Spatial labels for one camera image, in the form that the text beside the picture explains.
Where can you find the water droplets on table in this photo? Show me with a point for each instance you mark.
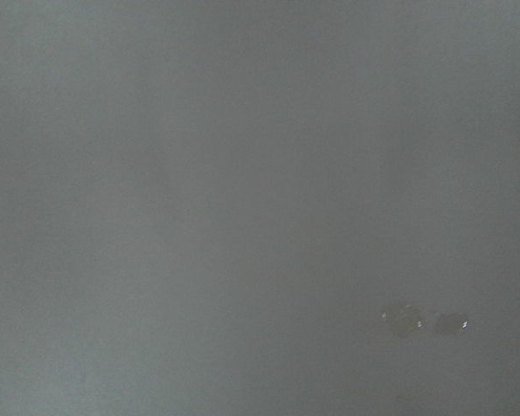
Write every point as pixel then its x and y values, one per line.
pixel 405 319

